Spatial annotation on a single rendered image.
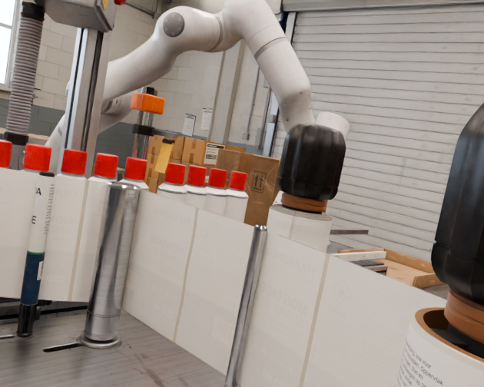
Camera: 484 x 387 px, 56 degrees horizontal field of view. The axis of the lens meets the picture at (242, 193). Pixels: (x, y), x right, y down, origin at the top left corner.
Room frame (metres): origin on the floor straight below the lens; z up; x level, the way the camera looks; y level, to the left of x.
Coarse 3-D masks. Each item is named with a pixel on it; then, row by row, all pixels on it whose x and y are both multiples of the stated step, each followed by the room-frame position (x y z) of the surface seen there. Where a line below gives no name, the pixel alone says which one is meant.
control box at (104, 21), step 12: (36, 0) 0.67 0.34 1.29; (48, 0) 0.66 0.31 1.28; (60, 0) 0.65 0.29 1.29; (72, 0) 0.65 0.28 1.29; (84, 0) 0.65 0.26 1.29; (96, 0) 0.66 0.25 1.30; (108, 0) 0.73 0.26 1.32; (48, 12) 0.74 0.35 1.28; (60, 12) 0.72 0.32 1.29; (72, 12) 0.71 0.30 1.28; (84, 12) 0.69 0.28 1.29; (96, 12) 0.68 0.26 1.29; (108, 12) 0.74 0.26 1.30; (72, 24) 0.79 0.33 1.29; (84, 24) 0.77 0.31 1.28; (96, 24) 0.76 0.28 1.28; (108, 24) 0.77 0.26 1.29
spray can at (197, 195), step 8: (192, 168) 0.82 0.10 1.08; (200, 168) 0.82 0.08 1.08; (192, 176) 0.82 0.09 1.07; (200, 176) 0.82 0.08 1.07; (192, 184) 0.82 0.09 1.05; (200, 184) 0.82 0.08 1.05; (192, 192) 0.81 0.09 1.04; (200, 192) 0.82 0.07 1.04; (192, 200) 0.81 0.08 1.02; (200, 200) 0.82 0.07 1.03; (200, 208) 0.82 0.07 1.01
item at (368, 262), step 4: (360, 260) 1.29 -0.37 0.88; (364, 260) 1.30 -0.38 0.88; (368, 260) 1.31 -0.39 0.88; (372, 260) 1.32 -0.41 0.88; (356, 264) 1.22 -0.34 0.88; (360, 264) 1.23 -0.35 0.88; (364, 264) 1.24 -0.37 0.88; (368, 264) 1.25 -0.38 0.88; (372, 264) 1.26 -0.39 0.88; (376, 264) 1.28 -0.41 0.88; (380, 264) 1.29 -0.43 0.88; (0, 300) 0.58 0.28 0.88; (4, 300) 0.58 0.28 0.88; (8, 300) 0.58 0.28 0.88; (12, 300) 0.59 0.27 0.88; (16, 300) 0.59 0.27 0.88
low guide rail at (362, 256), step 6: (360, 252) 1.22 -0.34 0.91; (366, 252) 1.24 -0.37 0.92; (372, 252) 1.26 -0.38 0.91; (378, 252) 1.28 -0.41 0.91; (384, 252) 1.30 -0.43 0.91; (342, 258) 1.14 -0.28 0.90; (348, 258) 1.17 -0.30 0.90; (354, 258) 1.19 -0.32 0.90; (360, 258) 1.21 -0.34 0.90; (366, 258) 1.23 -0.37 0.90; (372, 258) 1.25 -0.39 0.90; (378, 258) 1.28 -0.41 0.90; (384, 258) 1.30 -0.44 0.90
